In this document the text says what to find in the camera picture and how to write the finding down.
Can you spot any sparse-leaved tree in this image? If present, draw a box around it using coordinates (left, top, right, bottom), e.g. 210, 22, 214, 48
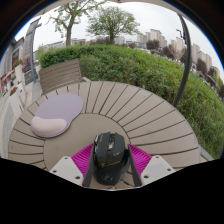
48, 0, 108, 48

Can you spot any group of beige apartment buildings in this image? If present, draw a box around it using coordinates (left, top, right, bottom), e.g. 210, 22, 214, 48
136, 28, 214, 73

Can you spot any dark display sign board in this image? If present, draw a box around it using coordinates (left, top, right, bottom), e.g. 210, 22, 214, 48
22, 18, 43, 86

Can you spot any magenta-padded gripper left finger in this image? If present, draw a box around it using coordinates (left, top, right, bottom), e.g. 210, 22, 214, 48
49, 143, 96, 188

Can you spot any black computer mouse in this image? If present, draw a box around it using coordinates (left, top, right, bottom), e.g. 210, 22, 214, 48
92, 131, 132, 186

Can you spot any beige umbrella canopy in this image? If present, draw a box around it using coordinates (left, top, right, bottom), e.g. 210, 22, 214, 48
99, 0, 188, 16

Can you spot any black curved umbrella pole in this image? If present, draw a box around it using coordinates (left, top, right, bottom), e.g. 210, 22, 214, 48
172, 14, 193, 108

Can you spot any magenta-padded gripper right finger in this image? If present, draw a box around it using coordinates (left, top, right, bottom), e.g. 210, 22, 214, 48
127, 143, 177, 188

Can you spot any grey slatted outdoor chair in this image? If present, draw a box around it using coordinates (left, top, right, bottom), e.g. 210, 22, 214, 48
38, 58, 85, 96

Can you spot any round bushy green tree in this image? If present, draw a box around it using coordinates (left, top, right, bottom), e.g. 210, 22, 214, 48
86, 5, 141, 45

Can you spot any green hedge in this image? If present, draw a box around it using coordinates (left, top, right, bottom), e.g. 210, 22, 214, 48
37, 44, 224, 158

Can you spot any white flower planter box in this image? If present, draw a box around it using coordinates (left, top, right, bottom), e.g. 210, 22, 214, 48
13, 59, 28, 85
8, 86, 28, 120

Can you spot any lilac mouse pad with wrist rest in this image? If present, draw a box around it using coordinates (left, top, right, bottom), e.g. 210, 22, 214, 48
29, 92, 84, 139

